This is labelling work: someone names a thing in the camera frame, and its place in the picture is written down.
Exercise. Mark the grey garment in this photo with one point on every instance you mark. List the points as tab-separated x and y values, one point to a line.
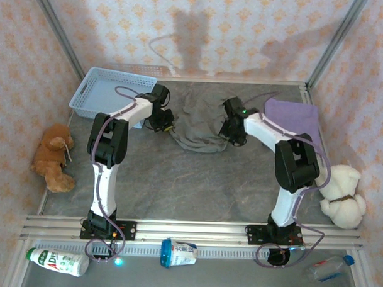
198	118

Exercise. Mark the purple t-shirt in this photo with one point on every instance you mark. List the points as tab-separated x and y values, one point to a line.
293	115

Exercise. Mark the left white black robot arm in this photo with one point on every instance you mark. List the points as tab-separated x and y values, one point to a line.
105	191

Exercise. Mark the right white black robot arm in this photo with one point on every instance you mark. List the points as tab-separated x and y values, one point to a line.
264	130

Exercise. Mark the light blue plastic basket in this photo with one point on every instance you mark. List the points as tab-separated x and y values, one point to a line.
95	96

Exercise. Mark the brown teddy bear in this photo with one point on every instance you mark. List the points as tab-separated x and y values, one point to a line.
50	163

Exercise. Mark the white teddy bear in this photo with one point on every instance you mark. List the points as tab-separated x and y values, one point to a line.
341	186

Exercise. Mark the white yogurt cup blue lid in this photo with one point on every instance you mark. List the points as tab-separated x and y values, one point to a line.
179	255

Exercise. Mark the clear water bottle blue cap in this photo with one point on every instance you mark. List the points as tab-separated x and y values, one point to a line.
328	269

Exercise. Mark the white drink bottle green cap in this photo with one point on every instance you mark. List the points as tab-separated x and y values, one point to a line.
58	262

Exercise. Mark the wide aluminium mounting rail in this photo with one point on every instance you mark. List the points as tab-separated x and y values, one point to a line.
188	231

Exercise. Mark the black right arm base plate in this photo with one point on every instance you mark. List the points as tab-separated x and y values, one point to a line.
254	235

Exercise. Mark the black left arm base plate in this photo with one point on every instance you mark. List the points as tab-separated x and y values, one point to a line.
128	231

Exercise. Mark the aluminium frame post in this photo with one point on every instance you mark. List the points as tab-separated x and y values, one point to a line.
336	41
57	31

